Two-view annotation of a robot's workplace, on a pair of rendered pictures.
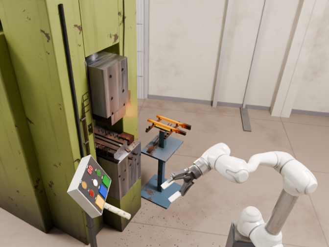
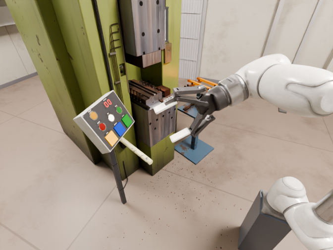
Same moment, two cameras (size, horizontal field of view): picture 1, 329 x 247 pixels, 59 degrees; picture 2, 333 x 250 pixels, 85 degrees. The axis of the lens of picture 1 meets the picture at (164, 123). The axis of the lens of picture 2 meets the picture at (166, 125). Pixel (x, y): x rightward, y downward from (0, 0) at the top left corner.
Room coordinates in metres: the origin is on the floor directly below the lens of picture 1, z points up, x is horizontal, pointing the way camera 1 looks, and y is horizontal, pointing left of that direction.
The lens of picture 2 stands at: (0.64, -0.18, 1.78)
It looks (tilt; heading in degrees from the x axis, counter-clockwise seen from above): 38 degrees down; 18
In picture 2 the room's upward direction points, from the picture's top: straight up
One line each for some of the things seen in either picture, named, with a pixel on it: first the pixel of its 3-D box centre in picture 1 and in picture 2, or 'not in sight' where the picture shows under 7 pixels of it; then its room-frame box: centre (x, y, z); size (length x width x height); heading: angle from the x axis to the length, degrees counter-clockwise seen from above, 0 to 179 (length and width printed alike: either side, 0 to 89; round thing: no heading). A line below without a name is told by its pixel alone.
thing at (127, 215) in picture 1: (107, 206); (134, 149); (1.65, 0.45, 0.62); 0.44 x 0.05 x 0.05; 64
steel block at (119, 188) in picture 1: (106, 160); (144, 111); (2.15, 0.55, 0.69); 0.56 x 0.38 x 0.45; 64
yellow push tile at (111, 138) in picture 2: (99, 202); (111, 138); (1.36, 0.42, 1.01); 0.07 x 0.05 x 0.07; 179
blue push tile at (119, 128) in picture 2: (102, 191); (119, 129); (1.46, 0.42, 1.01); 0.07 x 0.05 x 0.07; 179
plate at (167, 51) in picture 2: (127, 100); (167, 53); (2.34, 0.35, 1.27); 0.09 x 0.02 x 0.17; 154
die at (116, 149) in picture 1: (101, 142); (139, 91); (2.09, 0.56, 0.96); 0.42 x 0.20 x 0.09; 64
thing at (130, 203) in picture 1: (109, 193); (147, 142); (2.15, 0.55, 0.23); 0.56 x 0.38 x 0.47; 64
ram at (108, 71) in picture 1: (99, 79); (136, 19); (2.13, 0.54, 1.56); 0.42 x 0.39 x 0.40; 64
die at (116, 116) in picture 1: (98, 108); (135, 53); (2.09, 0.56, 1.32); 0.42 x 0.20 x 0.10; 64
